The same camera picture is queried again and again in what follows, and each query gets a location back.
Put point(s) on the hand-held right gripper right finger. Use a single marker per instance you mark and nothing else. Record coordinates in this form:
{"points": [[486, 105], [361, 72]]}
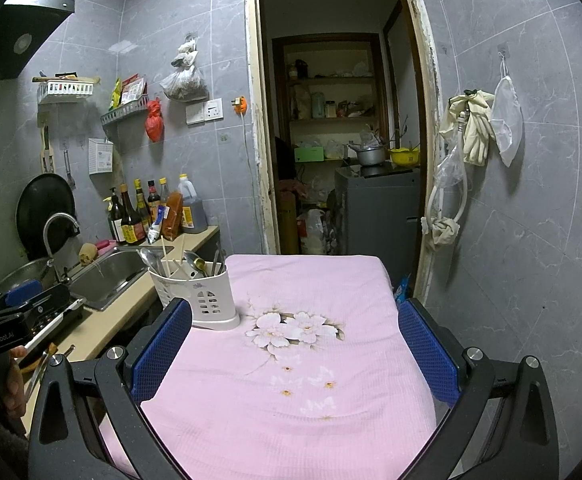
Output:
{"points": [[428, 355]]}

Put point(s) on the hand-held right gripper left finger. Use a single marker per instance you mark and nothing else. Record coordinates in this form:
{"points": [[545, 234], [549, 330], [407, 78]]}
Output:
{"points": [[163, 350]]}

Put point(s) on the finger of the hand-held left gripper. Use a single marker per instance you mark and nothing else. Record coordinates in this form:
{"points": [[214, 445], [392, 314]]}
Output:
{"points": [[56, 322], [23, 292]]}

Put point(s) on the white plastic utensil holder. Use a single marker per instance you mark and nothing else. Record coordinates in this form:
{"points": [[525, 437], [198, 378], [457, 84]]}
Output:
{"points": [[211, 300]]}

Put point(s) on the silver spoon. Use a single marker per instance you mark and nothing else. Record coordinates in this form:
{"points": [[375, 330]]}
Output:
{"points": [[147, 258], [190, 260]]}

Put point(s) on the person's left hand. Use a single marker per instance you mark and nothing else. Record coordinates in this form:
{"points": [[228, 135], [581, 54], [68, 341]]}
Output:
{"points": [[15, 385]]}

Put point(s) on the steel pot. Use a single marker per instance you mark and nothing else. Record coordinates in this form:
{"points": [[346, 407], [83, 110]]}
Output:
{"points": [[16, 272]]}

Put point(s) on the beige kitchen counter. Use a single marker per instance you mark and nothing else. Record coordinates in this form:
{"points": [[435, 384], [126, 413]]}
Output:
{"points": [[106, 325]]}

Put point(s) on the metal tongs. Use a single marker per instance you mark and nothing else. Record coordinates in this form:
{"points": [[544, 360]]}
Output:
{"points": [[35, 377]]}

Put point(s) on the chrome faucet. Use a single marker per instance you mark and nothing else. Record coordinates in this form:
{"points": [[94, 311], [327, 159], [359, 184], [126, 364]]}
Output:
{"points": [[50, 227]]}

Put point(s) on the blue packet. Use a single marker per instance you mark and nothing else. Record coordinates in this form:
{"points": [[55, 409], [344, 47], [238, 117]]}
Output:
{"points": [[403, 289]]}

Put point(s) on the loofah scrubber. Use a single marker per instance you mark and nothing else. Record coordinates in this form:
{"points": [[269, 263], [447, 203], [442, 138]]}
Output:
{"points": [[87, 254]]}

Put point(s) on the steel sink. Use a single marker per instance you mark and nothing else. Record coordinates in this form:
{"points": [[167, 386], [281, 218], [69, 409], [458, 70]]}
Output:
{"points": [[116, 272]]}

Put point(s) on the black pan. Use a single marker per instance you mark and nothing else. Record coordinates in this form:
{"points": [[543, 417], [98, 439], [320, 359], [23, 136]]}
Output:
{"points": [[36, 210]]}

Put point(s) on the pink sponge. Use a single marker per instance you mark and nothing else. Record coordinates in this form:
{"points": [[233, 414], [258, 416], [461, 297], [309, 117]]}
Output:
{"points": [[106, 245]]}

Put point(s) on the dark pump bottle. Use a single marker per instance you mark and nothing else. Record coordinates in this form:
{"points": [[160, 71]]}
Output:
{"points": [[115, 222]]}

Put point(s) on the white sauce pouch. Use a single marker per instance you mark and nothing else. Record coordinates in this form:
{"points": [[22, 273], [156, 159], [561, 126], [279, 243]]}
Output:
{"points": [[154, 231]]}

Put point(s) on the pink floral tablecloth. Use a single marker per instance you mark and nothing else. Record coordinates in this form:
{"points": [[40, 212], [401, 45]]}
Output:
{"points": [[281, 410]]}

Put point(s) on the orange sauce pouch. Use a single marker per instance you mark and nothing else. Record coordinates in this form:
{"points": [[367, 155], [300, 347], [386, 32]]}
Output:
{"points": [[173, 217]]}

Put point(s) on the hanging metal spatula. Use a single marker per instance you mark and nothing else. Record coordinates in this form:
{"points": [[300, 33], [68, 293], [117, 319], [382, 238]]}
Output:
{"points": [[69, 165]]}

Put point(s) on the cooking oil jug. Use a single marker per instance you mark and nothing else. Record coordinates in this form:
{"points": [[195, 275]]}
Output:
{"points": [[193, 210]]}

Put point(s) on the yellow cap sauce bottle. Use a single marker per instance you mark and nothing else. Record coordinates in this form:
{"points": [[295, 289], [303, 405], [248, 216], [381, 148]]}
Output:
{"points": [[142, 207]]}

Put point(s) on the grey refrigerator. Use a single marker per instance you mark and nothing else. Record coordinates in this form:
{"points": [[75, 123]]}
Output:
{"points": [[378, 220]]}

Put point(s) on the red cap sauce bottle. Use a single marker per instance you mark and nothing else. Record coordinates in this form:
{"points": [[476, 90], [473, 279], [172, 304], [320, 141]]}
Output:
{"points": [[154, 200]]}

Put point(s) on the clear glass bottle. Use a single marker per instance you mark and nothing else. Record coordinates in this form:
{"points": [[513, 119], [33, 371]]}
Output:
{"points": [[164, 192]]}

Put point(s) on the white plastic bag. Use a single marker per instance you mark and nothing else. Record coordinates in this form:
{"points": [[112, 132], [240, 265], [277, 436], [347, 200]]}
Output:
{"points": [[312, 230]]}

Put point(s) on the yellow bowl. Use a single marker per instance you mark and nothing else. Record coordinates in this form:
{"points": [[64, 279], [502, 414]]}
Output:
{"points": [[404, 157]]}

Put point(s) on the white basket rack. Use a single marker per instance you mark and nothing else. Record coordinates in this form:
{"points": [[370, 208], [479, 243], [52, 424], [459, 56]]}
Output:
{"points": [[66, 90]]}

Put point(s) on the aluminium pot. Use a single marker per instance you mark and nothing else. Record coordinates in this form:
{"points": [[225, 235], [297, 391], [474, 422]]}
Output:
{"points": [[368, 156]]}

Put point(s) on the red plastic bag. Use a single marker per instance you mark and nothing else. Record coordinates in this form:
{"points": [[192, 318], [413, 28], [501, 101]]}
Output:
{"points": [[154, 122]]}

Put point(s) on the yellow snack packet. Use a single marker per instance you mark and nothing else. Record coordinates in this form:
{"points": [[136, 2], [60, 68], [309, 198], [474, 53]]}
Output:
{"points": [[116, 95]]}

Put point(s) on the cream rubber gloves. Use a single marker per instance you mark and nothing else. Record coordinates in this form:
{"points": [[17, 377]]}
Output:
{"points": [[476, 130]]}

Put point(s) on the red snack packet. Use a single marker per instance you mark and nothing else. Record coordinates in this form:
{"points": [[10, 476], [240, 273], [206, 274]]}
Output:
{"points": [[133, 89]]}

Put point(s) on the green box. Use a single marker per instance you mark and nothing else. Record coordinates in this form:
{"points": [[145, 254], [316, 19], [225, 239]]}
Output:
{"points": [[309, 154]]}

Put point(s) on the white mesh bag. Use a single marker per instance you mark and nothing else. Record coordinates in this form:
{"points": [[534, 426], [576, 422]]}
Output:
{"points": [[507, 120]]}

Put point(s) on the black range hood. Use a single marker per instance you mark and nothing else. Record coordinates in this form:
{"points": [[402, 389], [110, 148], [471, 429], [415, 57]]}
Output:
{"points": [[11, 40]]}

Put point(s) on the orange plug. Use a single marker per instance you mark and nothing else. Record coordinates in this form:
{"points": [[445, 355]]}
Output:
{"points": [[239, 105]]}

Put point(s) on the clear plastic bag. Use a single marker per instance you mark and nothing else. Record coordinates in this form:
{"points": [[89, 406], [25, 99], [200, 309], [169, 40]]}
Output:
{"points": [[186, 85]]}

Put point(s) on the green jar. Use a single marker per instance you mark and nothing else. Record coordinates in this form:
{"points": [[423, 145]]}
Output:
{"points": [[317, 105]]}

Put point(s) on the wooden shelf unit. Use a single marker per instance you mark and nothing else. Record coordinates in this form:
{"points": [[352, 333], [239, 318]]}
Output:
{"points": [[331, 80]]}

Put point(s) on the white wall box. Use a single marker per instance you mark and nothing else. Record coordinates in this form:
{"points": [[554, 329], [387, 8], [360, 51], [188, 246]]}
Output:
{"points": [[101, 156]]}

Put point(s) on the grey wall shelf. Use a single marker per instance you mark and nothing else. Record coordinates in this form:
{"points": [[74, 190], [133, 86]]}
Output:
{"points": [[121, 116]]}

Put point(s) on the white wall socket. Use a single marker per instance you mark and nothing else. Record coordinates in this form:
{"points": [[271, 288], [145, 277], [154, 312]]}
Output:
{"points": [[205, 111]]}

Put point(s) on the worn door frame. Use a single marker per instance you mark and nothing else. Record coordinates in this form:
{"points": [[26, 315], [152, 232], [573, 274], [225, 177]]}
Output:
{"points": [[253, 110]]}

